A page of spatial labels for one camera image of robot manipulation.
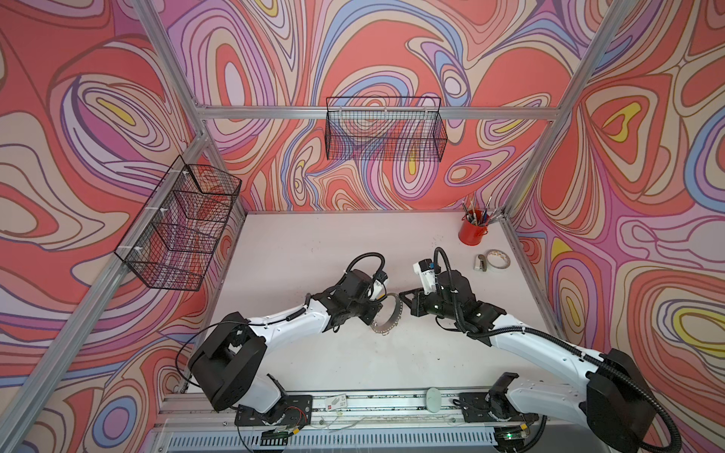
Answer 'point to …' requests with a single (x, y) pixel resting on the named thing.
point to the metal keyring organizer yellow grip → (386, 328)
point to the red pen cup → (470, 234)
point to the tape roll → (498, 259)
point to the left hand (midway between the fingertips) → (384, 303)
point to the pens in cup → (480, 217)
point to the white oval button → (433, 399)
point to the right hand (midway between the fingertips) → (403, 302)
